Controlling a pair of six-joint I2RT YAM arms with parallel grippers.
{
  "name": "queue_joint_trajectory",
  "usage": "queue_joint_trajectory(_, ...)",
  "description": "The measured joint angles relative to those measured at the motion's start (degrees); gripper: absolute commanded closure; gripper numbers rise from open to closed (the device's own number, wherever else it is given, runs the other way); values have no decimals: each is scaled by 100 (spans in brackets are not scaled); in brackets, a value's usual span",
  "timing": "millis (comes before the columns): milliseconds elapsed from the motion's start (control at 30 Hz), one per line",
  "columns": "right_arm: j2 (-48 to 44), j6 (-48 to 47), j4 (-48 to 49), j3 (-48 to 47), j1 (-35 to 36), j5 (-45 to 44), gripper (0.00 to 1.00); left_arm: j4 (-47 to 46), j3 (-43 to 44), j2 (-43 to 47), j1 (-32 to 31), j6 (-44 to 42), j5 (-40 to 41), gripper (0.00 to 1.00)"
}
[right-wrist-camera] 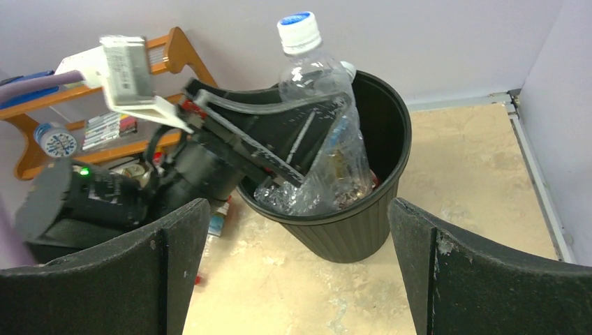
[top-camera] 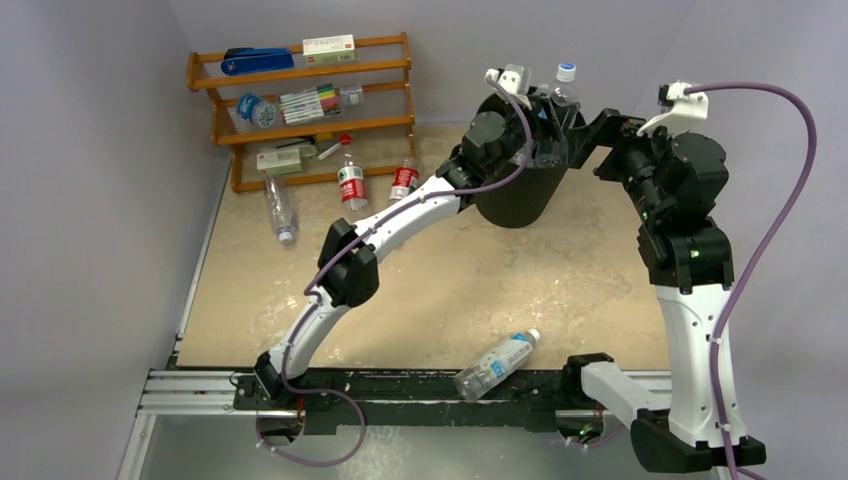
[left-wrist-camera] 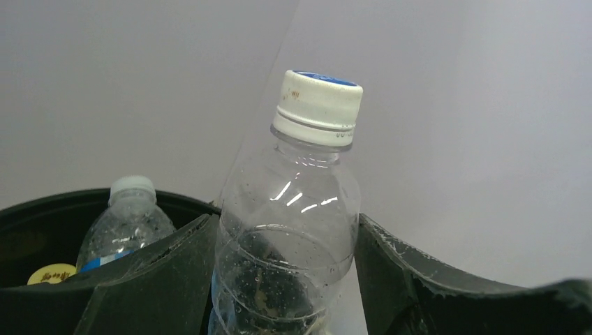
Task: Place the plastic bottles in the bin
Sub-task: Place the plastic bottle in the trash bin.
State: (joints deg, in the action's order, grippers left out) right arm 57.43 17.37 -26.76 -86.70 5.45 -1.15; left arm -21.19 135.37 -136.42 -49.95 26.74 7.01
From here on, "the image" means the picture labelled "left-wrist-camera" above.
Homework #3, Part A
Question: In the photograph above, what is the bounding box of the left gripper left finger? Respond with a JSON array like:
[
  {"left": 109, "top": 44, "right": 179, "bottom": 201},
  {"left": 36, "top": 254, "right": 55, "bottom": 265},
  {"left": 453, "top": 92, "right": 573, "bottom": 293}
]
[{"left": 1, "top": 214, "right": 219, "bottom": 334}]

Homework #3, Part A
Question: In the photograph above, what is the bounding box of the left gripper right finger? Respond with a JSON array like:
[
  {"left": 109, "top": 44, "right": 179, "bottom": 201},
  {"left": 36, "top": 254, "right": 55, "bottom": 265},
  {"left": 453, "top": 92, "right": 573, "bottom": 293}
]
[{"left": 355, "top": 214, "right": 591, "bottom": 334}]

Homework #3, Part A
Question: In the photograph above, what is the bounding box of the blue label clear bottle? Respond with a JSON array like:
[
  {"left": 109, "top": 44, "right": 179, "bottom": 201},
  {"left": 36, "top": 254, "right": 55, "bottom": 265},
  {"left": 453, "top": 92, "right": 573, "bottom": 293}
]
[{"left": 76, "top": 175, "right": 177, "bottom": 273}]

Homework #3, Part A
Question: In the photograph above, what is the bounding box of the yellow honey pomelo bottle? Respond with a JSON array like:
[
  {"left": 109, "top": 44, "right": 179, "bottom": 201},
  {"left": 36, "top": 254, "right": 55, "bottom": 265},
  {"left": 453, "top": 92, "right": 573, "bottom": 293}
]
[{"left": 27, "top": 263, "right": 77, "bottom": 285}]

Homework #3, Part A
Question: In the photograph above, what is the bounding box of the black ribbed waste bin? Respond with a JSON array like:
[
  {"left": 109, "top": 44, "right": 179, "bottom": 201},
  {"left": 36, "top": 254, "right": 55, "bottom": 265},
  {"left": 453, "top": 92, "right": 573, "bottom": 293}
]
[{"left": 1, "top": 188, "right": 219, "bottom": 296}]

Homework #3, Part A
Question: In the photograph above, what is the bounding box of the clear unlabelled bottle white cap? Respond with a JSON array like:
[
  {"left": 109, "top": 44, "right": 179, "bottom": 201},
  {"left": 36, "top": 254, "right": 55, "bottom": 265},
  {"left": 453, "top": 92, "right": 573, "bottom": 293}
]
[{"left": 208, "top": 70, "right": 363, "bottom": 334}]

